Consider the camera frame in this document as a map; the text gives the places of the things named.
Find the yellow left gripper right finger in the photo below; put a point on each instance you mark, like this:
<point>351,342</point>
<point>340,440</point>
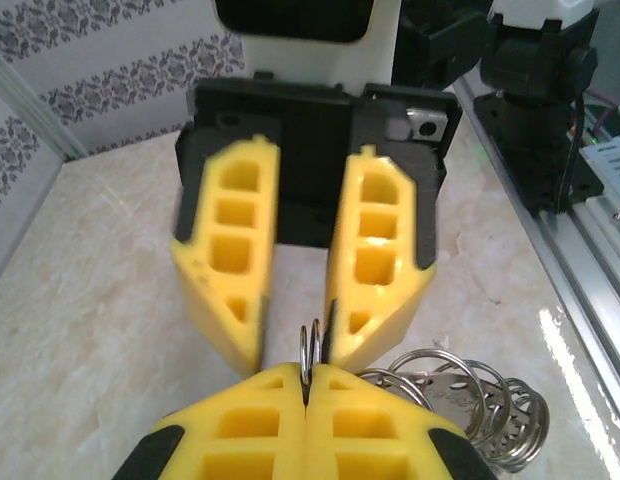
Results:
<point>370,430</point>

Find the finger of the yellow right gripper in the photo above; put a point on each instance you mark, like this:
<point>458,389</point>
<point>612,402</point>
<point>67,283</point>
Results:
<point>210,300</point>
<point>395,310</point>

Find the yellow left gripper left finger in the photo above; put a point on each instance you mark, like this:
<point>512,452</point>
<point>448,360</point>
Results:
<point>240,430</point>

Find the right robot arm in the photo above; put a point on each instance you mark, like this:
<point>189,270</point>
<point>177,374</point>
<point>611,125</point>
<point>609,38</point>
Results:
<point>535,60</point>

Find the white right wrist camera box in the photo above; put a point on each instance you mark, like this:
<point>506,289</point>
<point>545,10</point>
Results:
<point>300,60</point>

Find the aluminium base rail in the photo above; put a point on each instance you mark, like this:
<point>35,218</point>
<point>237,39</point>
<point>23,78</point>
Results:
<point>580,280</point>

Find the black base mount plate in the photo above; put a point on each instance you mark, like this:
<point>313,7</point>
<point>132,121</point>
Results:
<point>520,150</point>

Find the aluminium corner post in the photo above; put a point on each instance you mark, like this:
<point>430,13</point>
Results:
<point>35,105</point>

